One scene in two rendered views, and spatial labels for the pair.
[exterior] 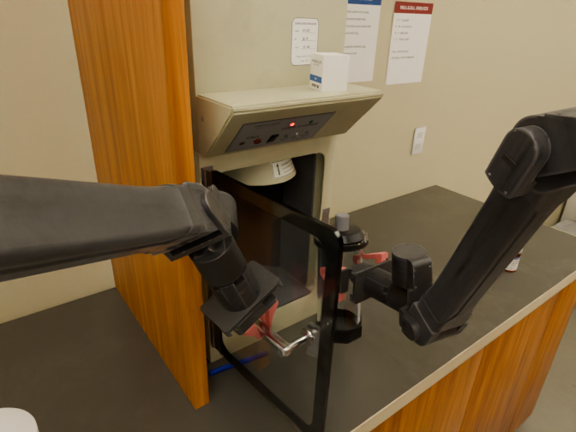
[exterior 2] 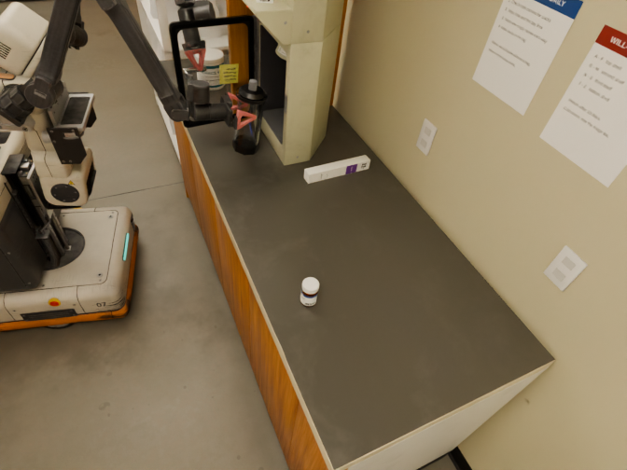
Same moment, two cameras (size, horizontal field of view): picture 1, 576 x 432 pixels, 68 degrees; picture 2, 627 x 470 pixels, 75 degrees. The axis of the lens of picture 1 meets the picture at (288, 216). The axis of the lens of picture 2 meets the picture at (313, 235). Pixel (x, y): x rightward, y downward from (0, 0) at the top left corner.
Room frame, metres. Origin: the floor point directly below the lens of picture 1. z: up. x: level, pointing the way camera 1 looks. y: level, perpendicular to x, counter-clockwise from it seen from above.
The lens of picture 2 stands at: (1.21, -1.36, 1.94)
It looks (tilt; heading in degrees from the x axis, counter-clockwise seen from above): 47 degrees down; 97
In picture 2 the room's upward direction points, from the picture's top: 8 degrees clockwise
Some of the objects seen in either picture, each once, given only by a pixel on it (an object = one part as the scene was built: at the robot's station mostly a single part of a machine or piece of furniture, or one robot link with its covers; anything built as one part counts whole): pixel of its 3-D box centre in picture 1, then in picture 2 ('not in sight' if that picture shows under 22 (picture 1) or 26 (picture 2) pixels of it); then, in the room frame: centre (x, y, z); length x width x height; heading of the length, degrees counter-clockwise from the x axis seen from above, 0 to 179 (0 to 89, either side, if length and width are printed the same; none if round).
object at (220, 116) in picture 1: (295, 121); (256, 9); (0.75, -0.01, 1.46); 0.32 x 0.11 x 0.10; 128
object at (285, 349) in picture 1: (279, 332); not in sight; (0.51, 0.01, 1.20); 0.10 x 0.05 x 0.03; 43
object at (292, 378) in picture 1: (263, 305); (216, 74); (0.58, 0.04, 1.19); 0.30 x 0.01 x 0.40; 43
